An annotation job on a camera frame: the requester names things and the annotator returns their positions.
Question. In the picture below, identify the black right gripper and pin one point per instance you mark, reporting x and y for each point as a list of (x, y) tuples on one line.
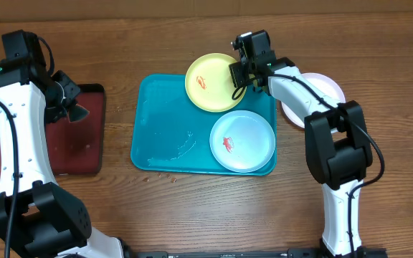
[(239, 75)]

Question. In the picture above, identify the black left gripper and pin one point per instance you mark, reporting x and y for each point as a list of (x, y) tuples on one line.
[(74, 91)]

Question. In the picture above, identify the yellow-green plate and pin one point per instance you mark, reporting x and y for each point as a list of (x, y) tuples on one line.
[(209, 84)]

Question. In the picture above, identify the white plate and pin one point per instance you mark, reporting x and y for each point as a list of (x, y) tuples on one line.
[(325, 85)]

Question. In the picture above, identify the black and pink sponge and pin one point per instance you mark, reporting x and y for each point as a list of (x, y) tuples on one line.
[(76, 113)]

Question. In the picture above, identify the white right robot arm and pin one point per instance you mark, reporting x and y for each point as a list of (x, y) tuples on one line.
[(338, 148)]

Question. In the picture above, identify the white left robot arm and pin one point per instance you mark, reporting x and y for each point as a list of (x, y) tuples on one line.
[(38, 218)]

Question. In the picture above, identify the dark red water tray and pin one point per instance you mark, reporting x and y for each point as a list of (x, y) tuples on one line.
[(76, 148)]

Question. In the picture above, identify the teal plastic tray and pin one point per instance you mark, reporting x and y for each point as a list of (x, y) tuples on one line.
[(170, 133)]

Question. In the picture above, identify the light blue plate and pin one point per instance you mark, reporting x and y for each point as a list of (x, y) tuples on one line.
[(242, 141)]

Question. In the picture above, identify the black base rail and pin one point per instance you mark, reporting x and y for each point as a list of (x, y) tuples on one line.
[(290, 253)]

